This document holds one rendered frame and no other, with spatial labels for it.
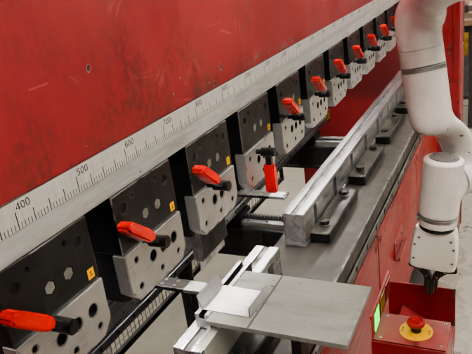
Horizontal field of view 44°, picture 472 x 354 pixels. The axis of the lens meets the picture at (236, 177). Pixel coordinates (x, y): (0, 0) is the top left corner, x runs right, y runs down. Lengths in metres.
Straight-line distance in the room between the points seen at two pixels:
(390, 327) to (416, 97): 0.53
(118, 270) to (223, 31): 0.47
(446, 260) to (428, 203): 0.15
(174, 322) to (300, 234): 1.47
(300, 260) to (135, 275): 0.73
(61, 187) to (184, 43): 0.34
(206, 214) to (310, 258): 0.55
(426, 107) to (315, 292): 0.44
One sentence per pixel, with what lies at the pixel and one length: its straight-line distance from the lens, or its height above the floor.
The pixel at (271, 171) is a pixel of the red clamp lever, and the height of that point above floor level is 1.20.
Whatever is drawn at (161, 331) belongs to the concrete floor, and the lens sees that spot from 2.86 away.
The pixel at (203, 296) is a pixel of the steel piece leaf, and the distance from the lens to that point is 1.12.
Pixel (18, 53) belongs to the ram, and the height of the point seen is 1.54.
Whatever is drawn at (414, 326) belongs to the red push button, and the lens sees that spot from 1.37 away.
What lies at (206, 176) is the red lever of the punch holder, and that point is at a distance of 0.91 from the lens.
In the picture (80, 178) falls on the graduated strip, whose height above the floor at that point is 1.39.
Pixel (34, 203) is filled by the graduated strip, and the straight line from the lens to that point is 0.67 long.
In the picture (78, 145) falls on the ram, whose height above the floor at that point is 1.42.
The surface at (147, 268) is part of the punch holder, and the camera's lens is 0.85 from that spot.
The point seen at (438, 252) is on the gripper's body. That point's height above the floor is 0.95.
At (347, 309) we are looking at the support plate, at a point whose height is 1.00.
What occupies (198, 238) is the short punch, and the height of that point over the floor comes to 1.15.
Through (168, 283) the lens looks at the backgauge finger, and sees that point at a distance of 1.21.
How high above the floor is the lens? 1.61
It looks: 21 degrees down
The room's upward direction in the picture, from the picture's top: 8 degrees counter-clockwise
